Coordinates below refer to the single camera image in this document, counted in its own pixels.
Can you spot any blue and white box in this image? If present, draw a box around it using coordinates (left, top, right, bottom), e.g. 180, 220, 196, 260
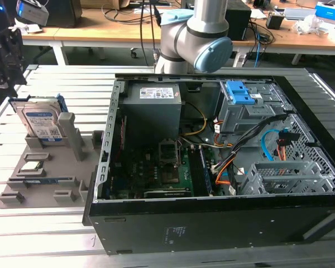
314, 1, 335, 22

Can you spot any black cable coil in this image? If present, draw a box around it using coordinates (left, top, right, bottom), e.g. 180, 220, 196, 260
101, 2, 162, 26

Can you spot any grey parts rack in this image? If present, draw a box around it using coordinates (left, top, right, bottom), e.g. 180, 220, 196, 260
0, 111, 106, 209

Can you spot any brown cardboard box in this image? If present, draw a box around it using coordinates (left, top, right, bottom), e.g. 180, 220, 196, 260
80, 0, 131, 9

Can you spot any yellow wire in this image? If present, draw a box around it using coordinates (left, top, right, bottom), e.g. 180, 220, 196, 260
181, 102, 208, 137

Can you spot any black open PC case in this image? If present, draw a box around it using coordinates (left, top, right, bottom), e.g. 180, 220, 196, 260
82, 68, 335, 255

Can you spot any black wire bundle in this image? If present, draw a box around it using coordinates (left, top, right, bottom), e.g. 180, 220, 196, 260
212, 113, 290, 175

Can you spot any blue wire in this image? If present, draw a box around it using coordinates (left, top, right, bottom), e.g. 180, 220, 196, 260
261, 130, 280, 162

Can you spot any CPU socket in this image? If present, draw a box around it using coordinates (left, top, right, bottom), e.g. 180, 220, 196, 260
161, 168, 180, 184

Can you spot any black desktop tower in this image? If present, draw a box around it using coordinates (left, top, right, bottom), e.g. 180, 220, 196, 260
228, 2, 252, 41

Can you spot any metal socket cover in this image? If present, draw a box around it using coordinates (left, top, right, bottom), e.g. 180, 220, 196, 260
158, 138, 181, 168

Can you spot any installed blue RAM stick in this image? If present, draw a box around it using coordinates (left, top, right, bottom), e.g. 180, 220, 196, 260
199, 146, 214, 195

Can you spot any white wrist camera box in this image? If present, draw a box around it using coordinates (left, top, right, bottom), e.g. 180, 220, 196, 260
15, 0, 50, 27

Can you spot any grey metal disk bay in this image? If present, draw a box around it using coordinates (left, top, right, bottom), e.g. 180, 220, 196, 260
238, 160, 335, 196

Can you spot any blue carrier in cage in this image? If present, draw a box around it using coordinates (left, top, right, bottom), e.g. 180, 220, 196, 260
224, 80, 256, 106

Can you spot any black graphics card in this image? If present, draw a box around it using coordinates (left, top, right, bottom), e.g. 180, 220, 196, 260
143, 188, 193, 199

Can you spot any silver CPU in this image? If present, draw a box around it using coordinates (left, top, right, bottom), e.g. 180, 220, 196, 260
20, 161, 43, 171

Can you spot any thin black hanging cable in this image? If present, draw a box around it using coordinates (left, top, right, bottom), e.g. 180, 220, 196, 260
139, 0, 159, 66

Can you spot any blue cable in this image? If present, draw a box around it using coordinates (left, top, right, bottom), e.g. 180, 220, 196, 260
254, 32, 262, 68

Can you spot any grey power supply unit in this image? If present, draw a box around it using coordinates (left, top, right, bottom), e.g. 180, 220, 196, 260
118, 83, 184, 146

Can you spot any large black box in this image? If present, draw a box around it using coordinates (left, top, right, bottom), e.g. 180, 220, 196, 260
46, 0, 83, 28

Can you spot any wooden desk white frame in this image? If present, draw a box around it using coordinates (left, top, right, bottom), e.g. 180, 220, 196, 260
21, 7, 162, 66
231, 5, 335, 66

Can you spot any grey metal drive cage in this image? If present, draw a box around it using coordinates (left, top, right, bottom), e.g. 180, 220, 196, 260
216, 80, 293, 135

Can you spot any silver flat device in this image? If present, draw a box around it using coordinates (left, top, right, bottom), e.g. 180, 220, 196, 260
283, 7, 316, 20

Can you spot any white power strip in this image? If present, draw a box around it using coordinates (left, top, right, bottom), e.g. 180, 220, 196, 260
233, 52, 248, 68

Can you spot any black RAM slot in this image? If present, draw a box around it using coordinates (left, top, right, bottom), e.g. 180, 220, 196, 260
193, 147, 206, 196
187, 147, 199, 196

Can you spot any green motherboard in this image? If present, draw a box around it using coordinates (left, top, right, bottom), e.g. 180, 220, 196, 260
108, 133, 213, 199

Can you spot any orange wire black connector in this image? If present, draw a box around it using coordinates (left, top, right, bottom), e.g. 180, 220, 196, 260
275, 128, 301, 161

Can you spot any small black box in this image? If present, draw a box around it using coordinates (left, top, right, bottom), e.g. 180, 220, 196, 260
266, 13, 285, 30

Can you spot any hard disk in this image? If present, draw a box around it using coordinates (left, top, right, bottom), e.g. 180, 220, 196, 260
7, 94, 68, 146

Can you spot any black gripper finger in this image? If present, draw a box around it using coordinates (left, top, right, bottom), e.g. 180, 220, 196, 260
0, 27, 27, 90

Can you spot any crumpled white paper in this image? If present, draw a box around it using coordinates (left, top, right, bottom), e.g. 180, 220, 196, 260
9, 23, 42, 34

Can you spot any clear plastic bag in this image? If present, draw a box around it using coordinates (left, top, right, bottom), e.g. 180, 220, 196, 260
293, 15, 324, 36

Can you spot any orange flat wire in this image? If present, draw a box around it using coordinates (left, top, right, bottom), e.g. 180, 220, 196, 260
215, 157, 237, 185

